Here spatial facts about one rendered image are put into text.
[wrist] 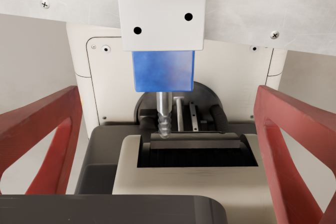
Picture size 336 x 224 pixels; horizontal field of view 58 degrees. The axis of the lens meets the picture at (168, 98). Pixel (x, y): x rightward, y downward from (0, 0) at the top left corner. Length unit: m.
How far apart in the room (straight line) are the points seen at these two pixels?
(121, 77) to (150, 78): 0.67
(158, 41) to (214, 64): 0.68
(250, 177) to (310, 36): 0.21
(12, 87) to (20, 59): 0.14
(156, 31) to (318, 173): 1.62
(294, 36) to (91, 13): 0.16
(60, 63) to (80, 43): 0.39
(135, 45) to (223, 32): 0.09
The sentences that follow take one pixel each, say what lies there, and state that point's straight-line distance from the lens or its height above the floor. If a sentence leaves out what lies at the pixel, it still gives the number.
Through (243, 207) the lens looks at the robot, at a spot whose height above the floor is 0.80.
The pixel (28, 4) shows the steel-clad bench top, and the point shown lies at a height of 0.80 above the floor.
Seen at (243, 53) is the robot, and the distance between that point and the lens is 0.86.
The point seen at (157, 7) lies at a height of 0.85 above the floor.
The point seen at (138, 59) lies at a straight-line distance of 0.21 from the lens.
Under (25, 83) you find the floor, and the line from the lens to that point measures 1.33.
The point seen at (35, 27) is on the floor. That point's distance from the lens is 1.19.
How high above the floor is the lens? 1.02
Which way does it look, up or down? 55 degrees down
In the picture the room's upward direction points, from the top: 179 degrees clockwise
